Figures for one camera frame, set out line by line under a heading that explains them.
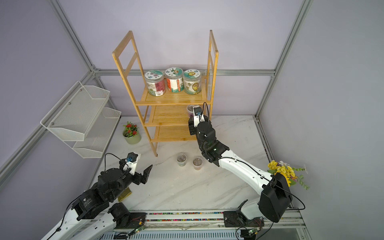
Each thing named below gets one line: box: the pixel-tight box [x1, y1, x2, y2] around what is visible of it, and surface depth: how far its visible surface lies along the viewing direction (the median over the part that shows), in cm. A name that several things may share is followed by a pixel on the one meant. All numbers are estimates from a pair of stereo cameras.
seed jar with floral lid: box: [144, 70, 166, 97], surface depth 65 cm
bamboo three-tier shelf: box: [112, 30, 219, 157], surface depth 78 cm
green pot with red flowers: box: [122, 121, 142, 145], surface depth 98 cm
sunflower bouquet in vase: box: [267, 160, 310, 190], surface depth 67 cm
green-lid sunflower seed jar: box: [183, 69, 202, 95], surface depth 65 cm
